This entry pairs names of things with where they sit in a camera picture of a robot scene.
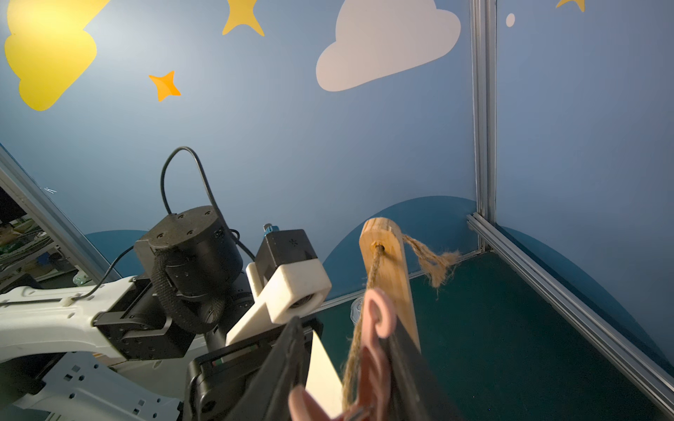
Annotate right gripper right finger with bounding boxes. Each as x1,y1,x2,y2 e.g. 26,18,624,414
386,320,463,421

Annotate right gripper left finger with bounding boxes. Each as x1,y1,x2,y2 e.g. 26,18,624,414
226,317,307,421

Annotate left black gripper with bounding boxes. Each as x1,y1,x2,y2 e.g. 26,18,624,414
182,317,323,420

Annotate white postcard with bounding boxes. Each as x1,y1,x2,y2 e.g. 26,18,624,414
305,331,342,419

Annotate pink clothespin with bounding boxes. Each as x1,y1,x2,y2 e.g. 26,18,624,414
288,287,398,421

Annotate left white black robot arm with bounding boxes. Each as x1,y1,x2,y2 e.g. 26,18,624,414
1,206,331,420

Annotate yellow tin can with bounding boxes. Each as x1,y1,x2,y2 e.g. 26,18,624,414
349,296,363,326

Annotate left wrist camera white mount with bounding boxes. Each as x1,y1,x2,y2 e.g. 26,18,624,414
225,225,333,347

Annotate jute string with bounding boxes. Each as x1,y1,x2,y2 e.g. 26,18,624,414
341,233,463,412

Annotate wooden drying rack frame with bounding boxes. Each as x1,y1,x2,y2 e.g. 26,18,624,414
359,218,421,349

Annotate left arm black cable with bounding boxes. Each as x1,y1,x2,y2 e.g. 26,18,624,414
62,146,256,303

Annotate aluminium frame profiles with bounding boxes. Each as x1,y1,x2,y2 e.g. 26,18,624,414
1,1,673,420

